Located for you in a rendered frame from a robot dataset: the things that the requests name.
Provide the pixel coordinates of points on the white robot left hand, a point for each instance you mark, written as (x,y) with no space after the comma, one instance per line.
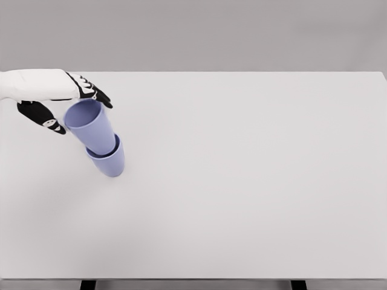
(45,86)

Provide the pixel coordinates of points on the lavender plastic cup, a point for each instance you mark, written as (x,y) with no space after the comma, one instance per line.
(110,163)
(90,127)

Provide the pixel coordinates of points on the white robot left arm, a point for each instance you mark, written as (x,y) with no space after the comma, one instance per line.
(6,86)

